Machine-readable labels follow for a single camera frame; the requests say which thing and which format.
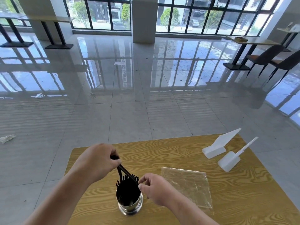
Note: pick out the person's left hand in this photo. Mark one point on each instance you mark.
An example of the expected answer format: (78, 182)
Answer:
(96, 161)

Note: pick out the person's right hand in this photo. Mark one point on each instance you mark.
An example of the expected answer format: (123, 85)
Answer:
(159, 189)

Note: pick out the clear plastic bag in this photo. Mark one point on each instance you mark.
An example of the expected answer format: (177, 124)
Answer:
(189, 185)

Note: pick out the bunch of black straws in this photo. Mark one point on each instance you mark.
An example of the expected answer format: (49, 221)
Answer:
(127, 192)

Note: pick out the steel cylindrical holder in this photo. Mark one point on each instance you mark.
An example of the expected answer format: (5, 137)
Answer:
(131, 209)

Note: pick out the person's left forearm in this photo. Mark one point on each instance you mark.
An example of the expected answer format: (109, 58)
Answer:
(51, 203)

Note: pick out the person's right forearm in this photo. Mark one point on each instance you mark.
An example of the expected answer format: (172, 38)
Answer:
(187, 213)

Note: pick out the wide white plastic stand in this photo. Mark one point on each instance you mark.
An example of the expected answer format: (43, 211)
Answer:
(218, 144)

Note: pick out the narrow white plastic stand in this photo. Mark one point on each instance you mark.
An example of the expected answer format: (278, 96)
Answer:
(228, 161)

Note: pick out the crumpled clear wrapper litter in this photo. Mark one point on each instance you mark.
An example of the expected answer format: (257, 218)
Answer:
(39, 95)

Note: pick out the large crumpled white litter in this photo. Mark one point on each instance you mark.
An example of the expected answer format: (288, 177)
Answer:
(7, 138)

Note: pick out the white paper sheet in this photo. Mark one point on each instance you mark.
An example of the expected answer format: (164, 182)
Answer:
(119, 63)

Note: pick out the black framed window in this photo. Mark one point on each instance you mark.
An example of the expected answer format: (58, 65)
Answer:
(211, 18)
(98, 16)
(9, 5)

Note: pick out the long table with black legs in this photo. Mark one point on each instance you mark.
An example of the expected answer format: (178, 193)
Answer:
(9, 15)
(51, 19)

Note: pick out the small wooden tray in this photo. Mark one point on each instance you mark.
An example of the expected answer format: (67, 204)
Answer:
(241, 39)

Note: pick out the dark dining chair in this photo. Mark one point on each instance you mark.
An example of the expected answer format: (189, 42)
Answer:
(267, 56)
(288, 62)

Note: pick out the white table sign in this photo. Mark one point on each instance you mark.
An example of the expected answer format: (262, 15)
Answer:
(295, 28)

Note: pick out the wooden table with black pedestal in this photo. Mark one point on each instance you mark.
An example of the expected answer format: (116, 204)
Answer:
(284, 30)
(257, 40)

